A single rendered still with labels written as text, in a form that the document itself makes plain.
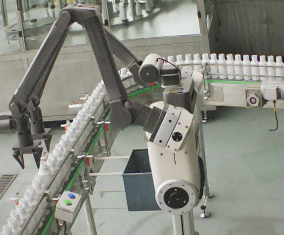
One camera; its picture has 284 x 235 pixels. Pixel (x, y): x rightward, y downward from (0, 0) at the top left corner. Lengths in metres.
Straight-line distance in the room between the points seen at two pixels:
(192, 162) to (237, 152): 3.28
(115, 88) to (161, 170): 0.40
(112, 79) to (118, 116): 0.12
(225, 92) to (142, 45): 1.96
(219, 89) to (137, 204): 1.31
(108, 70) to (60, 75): 4.30
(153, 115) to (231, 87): 2.20
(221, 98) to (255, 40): 3.70
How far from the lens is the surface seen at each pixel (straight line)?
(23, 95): 2.22
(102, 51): 2.10
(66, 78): 6.40
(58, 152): 3.08
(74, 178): 3.17
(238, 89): 4.28
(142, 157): 3.52
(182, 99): 2.26
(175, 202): 2.43
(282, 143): 5.73
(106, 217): 4.84
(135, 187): 3.26
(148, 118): 2.12
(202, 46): 6.06
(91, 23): 2.08
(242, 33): 7.97
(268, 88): 4.02
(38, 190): 2.79
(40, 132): 2.79
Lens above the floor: 2.31
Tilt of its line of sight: 20 degrees down
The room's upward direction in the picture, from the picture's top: 8 degrees counter-clockwise
